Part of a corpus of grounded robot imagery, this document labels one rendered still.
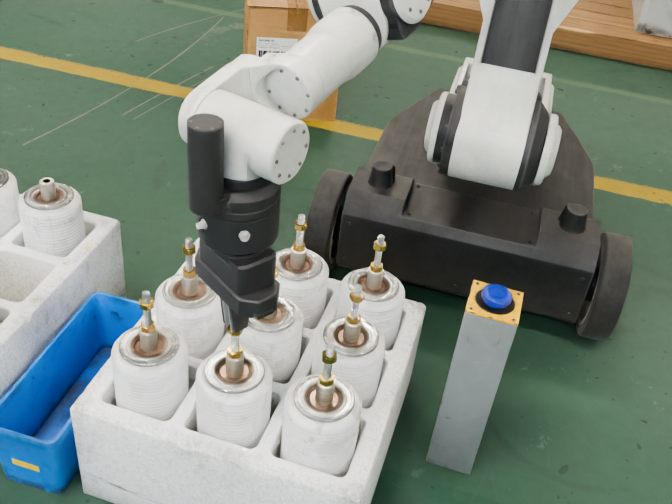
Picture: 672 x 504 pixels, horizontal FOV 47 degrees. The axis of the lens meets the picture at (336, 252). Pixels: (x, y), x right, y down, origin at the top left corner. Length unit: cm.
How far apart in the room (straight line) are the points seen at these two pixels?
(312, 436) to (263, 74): 43
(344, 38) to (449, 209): 65
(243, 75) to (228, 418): 42
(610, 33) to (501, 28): 156
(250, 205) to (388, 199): 66
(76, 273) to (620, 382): 95
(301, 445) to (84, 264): 51
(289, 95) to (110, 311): 62
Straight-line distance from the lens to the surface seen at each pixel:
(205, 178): 75
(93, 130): 202
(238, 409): 98
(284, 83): 83
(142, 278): 153
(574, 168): 173
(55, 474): 118
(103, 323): 136
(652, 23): 288
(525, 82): 121
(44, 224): 129
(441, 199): 147
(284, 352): 107
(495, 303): 104
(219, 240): 81
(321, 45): 85
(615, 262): 144
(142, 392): 103
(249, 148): 74
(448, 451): 123
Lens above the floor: 97
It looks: 37 degrees down
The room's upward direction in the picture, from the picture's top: 7 degrees clockwise
